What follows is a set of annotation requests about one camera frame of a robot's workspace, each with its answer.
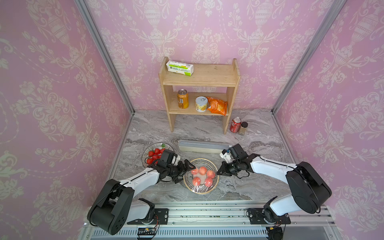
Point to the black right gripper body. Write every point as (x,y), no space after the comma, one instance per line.
(234,167)

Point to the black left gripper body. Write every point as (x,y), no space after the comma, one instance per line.
(175,171)

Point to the clear plastic wrap sheet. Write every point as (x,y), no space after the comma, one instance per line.
(192,187)

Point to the cream plastic wrap dispenser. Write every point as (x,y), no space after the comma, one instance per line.
(202,147)

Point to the glass plate of strawberries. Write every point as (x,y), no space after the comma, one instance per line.
(154,152)

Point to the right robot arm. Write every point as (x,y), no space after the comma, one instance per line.
(308,190)

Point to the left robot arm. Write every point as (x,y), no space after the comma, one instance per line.
(115,205)

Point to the peach top left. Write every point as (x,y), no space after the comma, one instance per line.
(202,171)

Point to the peach top right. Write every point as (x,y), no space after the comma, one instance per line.
(211,174)

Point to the spice jar with black lid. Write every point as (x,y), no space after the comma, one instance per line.
(243,129)

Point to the red cola can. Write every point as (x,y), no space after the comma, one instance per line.
(235,124)

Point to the orange snack bag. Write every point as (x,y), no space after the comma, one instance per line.
(217,106)

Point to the white yellow tin can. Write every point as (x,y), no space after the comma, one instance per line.
(201,104)

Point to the orange drink can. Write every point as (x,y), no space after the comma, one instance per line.
(183,99)

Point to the wooden shelf unit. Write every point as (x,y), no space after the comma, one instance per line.
(205,75)

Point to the white green carton box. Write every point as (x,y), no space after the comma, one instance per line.
(180,68)

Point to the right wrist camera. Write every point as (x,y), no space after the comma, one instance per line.
(226,156)

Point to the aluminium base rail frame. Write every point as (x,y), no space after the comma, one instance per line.
(222,220)

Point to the aluminium corner rail right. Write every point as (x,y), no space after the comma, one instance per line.
(325,25)

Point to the aluminium corner rail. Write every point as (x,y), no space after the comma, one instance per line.
(97,37)
(325,25)

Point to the aluminium corner rail left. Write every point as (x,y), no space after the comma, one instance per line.
(97,37)

